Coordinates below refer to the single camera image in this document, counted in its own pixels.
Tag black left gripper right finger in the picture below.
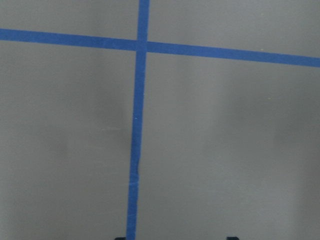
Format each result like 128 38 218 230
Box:
226 236 240 240

